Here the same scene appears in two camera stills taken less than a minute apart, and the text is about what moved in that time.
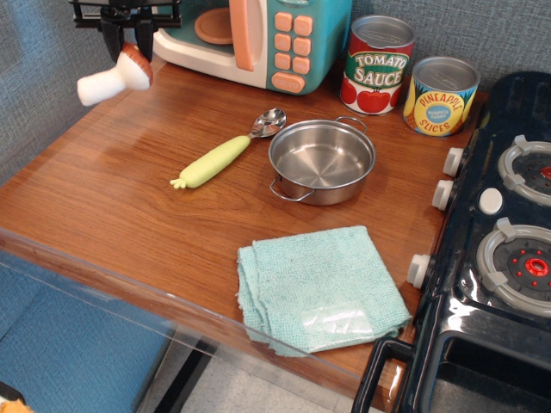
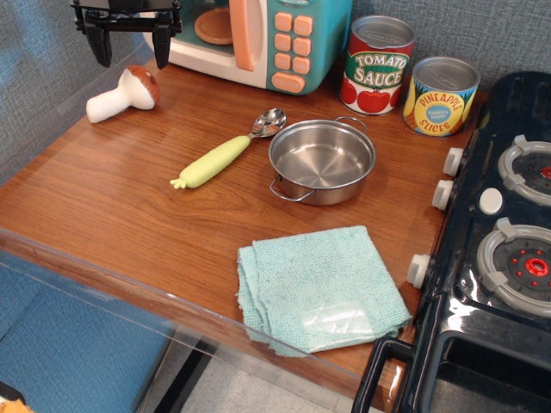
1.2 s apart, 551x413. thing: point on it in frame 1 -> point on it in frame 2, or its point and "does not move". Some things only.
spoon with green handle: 266,124 does not move
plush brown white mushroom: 132,71 -> 137,88
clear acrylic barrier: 76,337 does not move
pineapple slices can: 441,95 does not move
